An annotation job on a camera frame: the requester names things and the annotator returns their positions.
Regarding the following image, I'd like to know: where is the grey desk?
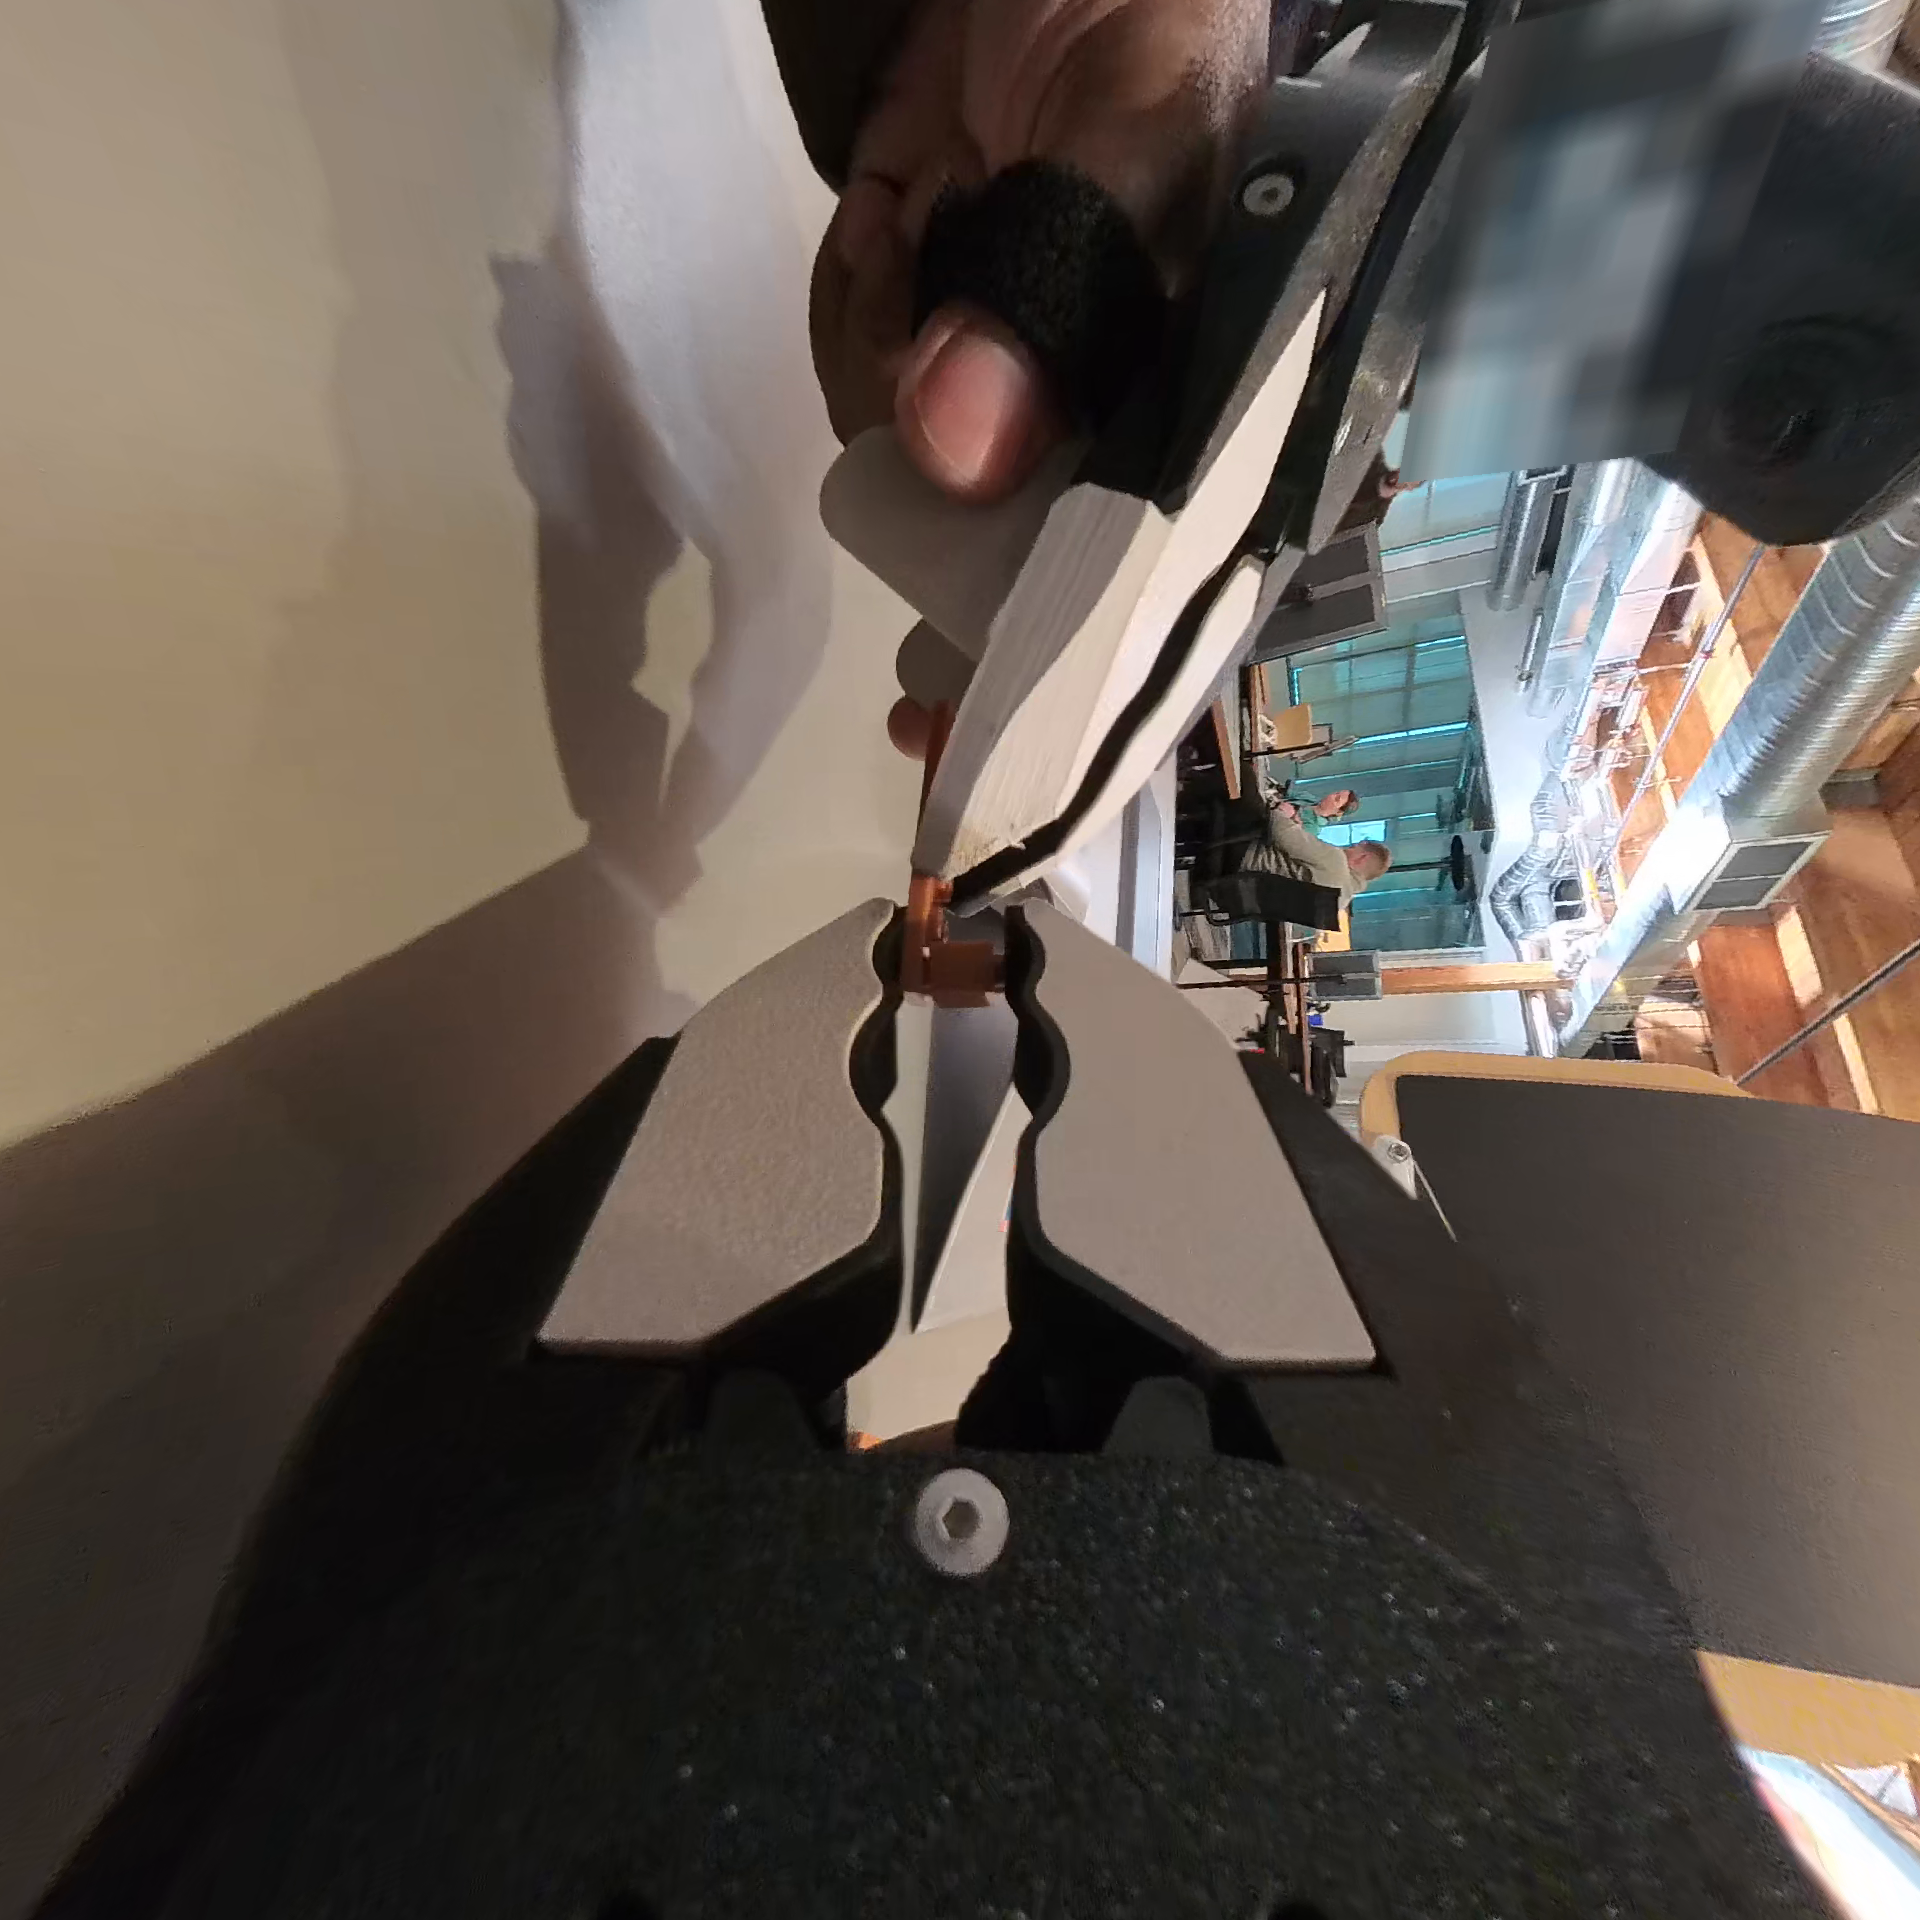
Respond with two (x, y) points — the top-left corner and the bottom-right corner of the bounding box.
(0, 0), (1203, 1920)

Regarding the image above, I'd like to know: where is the long orange studded plate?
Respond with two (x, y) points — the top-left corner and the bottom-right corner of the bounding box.
(915, 702), (957, 903)

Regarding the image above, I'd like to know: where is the metal air vent box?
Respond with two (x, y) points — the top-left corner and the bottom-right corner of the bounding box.
(1681, 832), (1836, 916)

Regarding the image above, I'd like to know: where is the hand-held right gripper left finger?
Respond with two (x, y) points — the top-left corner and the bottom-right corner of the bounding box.
(536, 896), (912, 1364)

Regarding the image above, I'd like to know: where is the large spiral air duct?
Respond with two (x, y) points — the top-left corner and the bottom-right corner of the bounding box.
(1552, 497), (1920, 1058)

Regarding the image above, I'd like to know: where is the black monitor on stand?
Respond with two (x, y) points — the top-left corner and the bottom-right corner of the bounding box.
(1258, 526), (1390, 663)

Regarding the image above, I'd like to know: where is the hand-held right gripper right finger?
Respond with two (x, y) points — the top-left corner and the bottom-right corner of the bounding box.
(1005, 902), (1382, 1374)

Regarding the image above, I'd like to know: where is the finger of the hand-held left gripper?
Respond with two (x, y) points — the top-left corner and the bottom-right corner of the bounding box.
(912, 294), (1329, 883)
(950, 546), (1284, 921)

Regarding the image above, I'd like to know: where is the wood-edged black table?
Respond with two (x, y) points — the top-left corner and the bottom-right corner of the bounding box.
(1358, 1050), (1920, 1771)

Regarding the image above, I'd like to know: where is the slim spiral air duct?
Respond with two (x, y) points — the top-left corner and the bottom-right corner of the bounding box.
(1485, 458), (1653, 694)

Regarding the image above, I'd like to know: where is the tan two-stud brick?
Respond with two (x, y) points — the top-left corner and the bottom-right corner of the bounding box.
(896, 878), (1004, 1011)

